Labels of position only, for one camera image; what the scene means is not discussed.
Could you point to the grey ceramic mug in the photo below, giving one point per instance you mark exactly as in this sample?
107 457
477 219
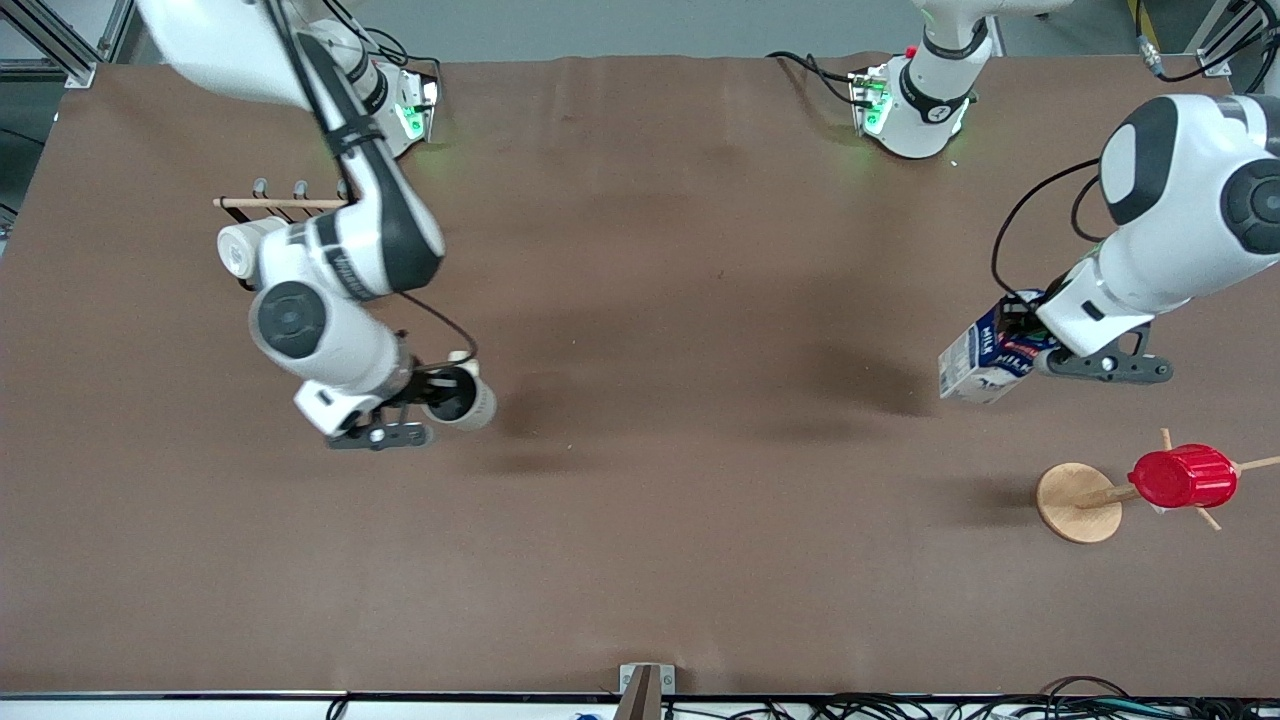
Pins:
480 405

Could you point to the blue white milk carton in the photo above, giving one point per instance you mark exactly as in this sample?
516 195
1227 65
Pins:
975 365

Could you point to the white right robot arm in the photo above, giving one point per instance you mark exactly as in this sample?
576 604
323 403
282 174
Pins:
380 230

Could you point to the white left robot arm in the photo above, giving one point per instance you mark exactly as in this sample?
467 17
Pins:
1190 200

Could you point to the red ribbed plastic cup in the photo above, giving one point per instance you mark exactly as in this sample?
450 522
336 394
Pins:
1185 477

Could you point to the wooden mug tree stand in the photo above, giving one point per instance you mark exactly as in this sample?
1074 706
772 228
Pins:
1075 505

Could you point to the white mug with round face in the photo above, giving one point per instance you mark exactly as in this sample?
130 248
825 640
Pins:
240 248

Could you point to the metal bracket with post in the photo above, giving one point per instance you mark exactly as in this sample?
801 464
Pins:
645 690

